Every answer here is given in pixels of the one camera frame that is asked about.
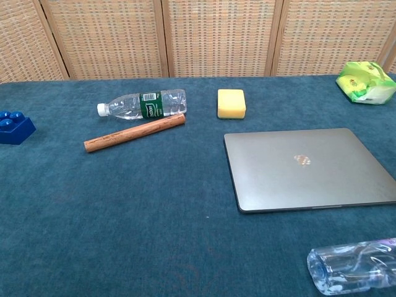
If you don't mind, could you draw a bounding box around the green tissue pack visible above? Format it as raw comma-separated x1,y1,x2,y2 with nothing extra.
335,61,396,106

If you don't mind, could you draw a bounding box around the wooden rolling pin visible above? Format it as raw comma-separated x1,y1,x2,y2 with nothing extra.
84,113,186,153

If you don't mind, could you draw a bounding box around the blue toy building block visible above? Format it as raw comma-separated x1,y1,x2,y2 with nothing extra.
0,110,37,145

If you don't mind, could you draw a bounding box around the woven rattan folding screen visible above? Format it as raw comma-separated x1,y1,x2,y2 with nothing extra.
0,0,396,84

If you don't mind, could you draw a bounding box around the blue tablecloth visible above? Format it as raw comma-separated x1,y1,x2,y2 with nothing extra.
0,72,396,297

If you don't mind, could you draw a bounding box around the grey laptop computer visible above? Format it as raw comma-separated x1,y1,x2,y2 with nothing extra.
223,127,396,214

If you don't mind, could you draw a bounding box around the clear green-label water bottle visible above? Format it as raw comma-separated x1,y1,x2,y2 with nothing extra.
97,88,188,121

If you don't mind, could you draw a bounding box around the yellow sponge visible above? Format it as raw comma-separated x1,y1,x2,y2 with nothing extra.
217,88,248,120

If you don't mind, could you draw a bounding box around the clear purple-label bottle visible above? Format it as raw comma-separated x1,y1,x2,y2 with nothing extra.
306,237,396,296

